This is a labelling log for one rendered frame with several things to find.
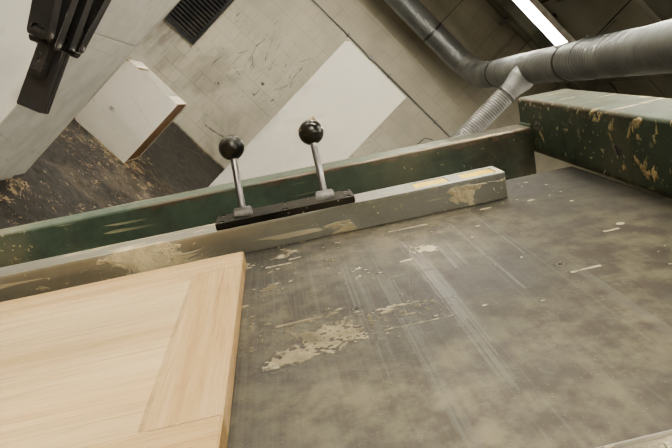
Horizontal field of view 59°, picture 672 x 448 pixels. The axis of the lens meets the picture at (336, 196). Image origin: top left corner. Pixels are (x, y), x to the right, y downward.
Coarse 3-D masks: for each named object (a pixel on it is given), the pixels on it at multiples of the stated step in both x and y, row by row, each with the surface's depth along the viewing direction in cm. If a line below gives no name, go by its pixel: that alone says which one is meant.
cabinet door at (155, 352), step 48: (96, 288) 76; (144, 288) 73; (192, 288) 69; (240, 288) 68; (0, 336) 66; (48, 336) 64; (96, 336) 61; (144, 336) 59; (192, 336) 56; (0, 384) 55; (48, 384) 53; (96, 384) 51; (144, 384) 50; (192, 384) 48; (0, 432) 47; (48, 432) 45; (96, 432) 44; (144, 432) 42; (192, 432) 41
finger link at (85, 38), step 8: (96, 0) 68; (104, 0) 68; (96, 8) 67; (104, 8) 68; (88, 16) 67; (96, 16) 67; (88, 24) 67; (96, 24) 68; (88, 32) 67; (80, 40) 67; (88, 40) 68; (80, 48) 67
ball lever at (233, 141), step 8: (232, 136) 88; (224, 144) 87; (232, 144) 87; (240, 144) 88; (224, 152) 87; (232, 152) 87; (240, 152) 88; (232, 160) 88; (232, 168) 87; (240, 184) 87; (240, 192) 86; (240, 200) 86; (240, 208) 85; (248, 208) 85; (240, 216) 85
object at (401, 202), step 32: (384, 192) 87; (416, 192) 85; (448, 192) 86; (480, 192) 87; (256, 224) 84; (288, 224) 84; (320, 224) 85; (352, 224) 85; (64, 256) 86; (96, 256) 82; (128, 256) 83; (160, 256) 83; (192, 256) 84; (0, 288) 82; (32, 288) 82; (64, 288) 83
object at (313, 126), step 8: (312, 120) 89; (304, 128) 88; (312, 128) 88; (320, 128) 88; (304, 136) 88; (312, 136) 88; (320, 136) 89; (312, 144) 89; (312, 152) 88; (320, 160) 88; (320, 168) 88; (320, 176) 87; (320, 184) 87; (320, 192) 86; (328, 192) 86; (320, 200) 86
